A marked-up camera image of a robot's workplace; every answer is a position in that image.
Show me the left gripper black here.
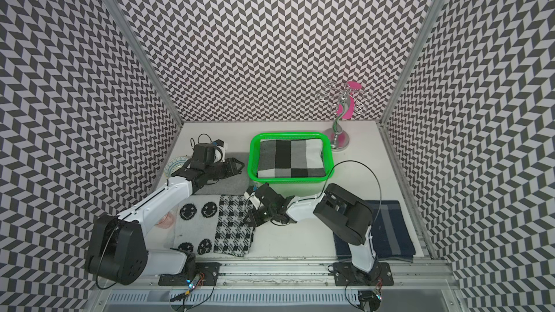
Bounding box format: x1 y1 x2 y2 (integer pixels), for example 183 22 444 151
205 157 245 181

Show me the right base cable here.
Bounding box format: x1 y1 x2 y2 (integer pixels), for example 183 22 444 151
344 280 384 312

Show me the base cable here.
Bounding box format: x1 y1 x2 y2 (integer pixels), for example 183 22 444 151
344 280 384 312
168 281 218 312

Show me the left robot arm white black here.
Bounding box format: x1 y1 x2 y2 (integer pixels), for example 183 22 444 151
85 140 246 285

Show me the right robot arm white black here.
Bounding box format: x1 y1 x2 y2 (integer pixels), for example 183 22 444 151
244 183 377 273

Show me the aluminium front rail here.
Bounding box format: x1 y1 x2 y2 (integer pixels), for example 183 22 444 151
84 258 468 311

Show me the patterned ceramic bowl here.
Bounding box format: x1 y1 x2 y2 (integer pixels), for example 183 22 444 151
164 155 190 178

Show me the navy striped folded scarf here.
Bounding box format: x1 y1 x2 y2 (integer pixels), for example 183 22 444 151
332 198 417 264

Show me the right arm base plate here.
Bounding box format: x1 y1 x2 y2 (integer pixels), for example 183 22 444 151
328 261 395 287

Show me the plain grey scarf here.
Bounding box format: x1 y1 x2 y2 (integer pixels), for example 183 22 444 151
195 152 250 196

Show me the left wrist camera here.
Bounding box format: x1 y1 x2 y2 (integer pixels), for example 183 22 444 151
212 140 228 152

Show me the green plastic basket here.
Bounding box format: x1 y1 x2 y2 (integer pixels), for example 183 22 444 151
247 132 334 184

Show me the smiley houndstooth knit scarf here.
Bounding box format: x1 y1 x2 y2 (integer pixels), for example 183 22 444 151
172 194 254 257

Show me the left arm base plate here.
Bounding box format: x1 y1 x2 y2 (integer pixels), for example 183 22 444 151
158 262 221 287

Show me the left base cable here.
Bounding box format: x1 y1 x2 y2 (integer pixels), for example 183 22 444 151
168 281 218 312

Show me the grey black checked scarf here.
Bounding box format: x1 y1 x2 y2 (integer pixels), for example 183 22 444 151
257 139 326 179

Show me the pink transparent cup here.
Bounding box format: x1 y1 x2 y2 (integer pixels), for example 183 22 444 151
156 212 176 229

